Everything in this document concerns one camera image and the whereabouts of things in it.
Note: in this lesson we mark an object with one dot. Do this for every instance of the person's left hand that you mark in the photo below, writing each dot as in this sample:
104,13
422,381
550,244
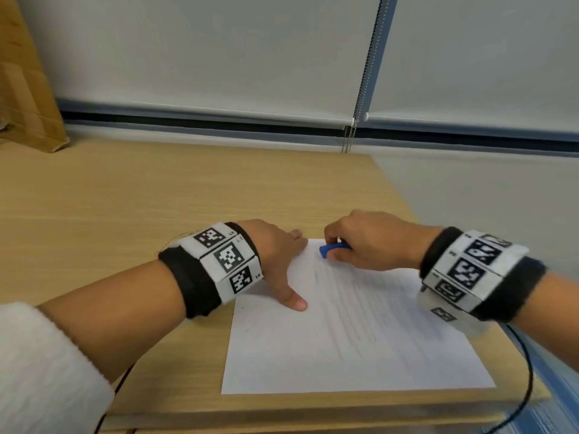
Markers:
276,257

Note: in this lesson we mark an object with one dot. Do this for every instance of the person's right hand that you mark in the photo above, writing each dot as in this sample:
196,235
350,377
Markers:
384,241

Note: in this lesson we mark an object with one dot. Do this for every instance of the blue eraser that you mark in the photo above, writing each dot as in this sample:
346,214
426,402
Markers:
323,251

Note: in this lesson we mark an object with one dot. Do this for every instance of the white paper sheet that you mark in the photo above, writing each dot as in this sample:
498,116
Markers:
316,357

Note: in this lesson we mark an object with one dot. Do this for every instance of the person's left forearm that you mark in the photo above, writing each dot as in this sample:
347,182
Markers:
117,311

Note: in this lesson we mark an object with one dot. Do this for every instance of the wooden desk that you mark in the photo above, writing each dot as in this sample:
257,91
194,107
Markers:
158,194

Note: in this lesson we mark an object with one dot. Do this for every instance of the black left wristband with markers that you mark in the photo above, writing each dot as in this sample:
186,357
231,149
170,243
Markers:
212,266

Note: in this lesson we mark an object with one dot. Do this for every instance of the black wristband with markers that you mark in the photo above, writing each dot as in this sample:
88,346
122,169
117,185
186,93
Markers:
479,271
212,266

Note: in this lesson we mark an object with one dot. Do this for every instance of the black right wristband with markers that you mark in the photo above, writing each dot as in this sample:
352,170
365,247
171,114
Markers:
479,271

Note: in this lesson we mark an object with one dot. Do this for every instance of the narrow white roller blind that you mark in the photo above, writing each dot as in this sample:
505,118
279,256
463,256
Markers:
475,54

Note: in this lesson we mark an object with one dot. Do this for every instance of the wide white roller blind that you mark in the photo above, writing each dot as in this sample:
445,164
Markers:
203,45

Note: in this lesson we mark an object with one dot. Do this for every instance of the brown cardboard box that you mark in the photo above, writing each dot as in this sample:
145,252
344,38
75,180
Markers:
27,85

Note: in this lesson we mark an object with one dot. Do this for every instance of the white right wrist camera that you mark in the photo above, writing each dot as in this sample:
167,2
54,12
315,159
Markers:
466,323

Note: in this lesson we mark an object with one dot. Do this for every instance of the dark window frame rail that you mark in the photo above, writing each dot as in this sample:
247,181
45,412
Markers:
203,123

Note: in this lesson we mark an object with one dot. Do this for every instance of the blue window post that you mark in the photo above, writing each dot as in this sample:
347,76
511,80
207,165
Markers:
377,45

